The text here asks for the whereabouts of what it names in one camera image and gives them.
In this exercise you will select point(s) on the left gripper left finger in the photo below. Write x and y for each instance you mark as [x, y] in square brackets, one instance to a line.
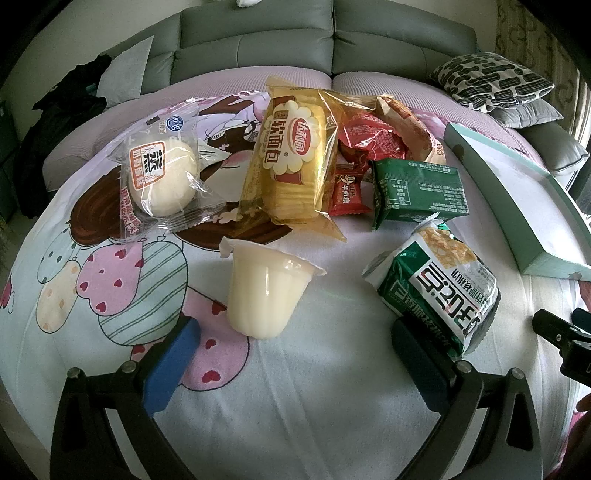
[166, 363]

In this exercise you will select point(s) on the dark green biscuit packet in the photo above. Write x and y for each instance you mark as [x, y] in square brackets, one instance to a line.
[407, 190]

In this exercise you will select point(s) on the orange swiss roll packet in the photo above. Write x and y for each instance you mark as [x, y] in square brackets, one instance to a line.
[421, 143]

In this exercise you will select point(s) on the yellow soft bread packet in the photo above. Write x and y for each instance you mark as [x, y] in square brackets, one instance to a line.
[291, 175]

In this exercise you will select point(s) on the red snack packet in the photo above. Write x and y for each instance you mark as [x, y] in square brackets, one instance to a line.
[364, 137]

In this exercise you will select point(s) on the brown milk biscuit packet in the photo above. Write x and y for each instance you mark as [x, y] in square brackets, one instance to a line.
[347, 196]

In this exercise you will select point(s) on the curtain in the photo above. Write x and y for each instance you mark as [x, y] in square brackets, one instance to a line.
[524, 39]

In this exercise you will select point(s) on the steamed cake clear packet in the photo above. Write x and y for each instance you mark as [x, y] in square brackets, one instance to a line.
[159, 184]

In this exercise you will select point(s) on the dark clothing on sofa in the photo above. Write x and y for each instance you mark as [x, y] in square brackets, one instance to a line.
[72, 101]

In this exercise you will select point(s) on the light grey cushion left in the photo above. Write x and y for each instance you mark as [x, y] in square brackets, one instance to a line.
[122, 80]

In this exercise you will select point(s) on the green white cracker packet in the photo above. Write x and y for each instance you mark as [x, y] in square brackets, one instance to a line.
[435, 277]

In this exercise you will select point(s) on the grey cushion right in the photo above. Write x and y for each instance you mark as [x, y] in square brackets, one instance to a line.
[530, 114]

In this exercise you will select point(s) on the grey sofa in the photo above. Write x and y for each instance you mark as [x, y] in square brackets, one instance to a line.
[349, 42]

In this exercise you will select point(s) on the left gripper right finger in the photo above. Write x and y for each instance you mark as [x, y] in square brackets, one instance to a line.
[424, 354]

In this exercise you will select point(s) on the black white patterned cushion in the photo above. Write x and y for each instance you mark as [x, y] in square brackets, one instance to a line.
[487, 81]

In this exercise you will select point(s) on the cartoon print cloth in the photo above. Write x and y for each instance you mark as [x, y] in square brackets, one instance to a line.
[326, 399]

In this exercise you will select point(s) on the teal white box tray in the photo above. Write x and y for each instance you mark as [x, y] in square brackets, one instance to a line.
[544, 227]

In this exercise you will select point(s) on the jelly pudding cup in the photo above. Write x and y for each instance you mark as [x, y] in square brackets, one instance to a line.
[265, 286]

